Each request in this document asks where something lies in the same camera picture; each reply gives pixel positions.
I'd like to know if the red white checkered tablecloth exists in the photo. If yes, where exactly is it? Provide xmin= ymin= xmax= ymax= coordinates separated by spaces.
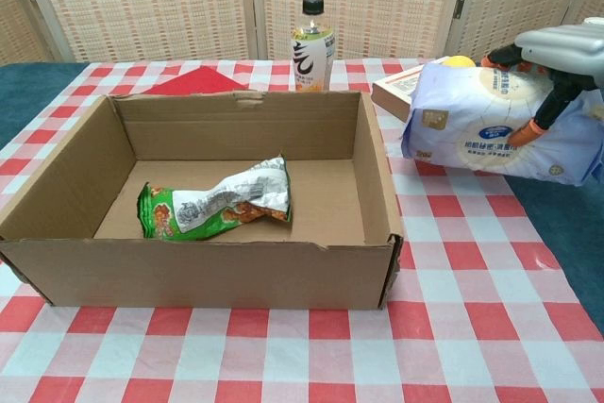
xmin=0 ymin=58 xmax=604 ymax=403

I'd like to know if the woven bamboo folding screen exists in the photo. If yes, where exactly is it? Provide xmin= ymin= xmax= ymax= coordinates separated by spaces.
xmin=0 ymin=0 xmax=604 ymax=64

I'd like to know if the green small snack bag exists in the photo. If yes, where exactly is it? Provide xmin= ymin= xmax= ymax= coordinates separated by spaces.
xmin=137 ymin=153 xmax=294 ymax=242

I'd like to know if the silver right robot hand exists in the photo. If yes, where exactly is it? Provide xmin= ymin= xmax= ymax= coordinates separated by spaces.
xmin=480 ymin=23 xmax=604 ymax=147

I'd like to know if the teal table cover cloth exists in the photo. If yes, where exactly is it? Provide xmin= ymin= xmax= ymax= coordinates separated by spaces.
xmin=0 ymin=60 xmax=604 ymax=328

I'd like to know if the open brown cardboard box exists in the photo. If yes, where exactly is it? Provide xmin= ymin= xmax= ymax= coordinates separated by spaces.
xmin=0 ymin=89 xmax=405 ymax=311

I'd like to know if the flat white orange carton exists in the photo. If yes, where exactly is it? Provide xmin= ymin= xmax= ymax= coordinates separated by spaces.
xmin=371 ymin=57 xmax=449 ymax=124

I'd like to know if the clear drink bottle black cap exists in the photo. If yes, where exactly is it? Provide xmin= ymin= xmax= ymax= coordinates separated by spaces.
xmin=288 ymin=0 xmax=336 ymax=93

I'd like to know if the white tissue pack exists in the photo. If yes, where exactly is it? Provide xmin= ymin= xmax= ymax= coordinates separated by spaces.
xmin=400 ymin=62 xmax=604 ymax=187

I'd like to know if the red paper sheet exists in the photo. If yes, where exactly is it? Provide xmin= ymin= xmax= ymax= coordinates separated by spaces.
xmin=140 ymin=67 xmax=250 ymax=96

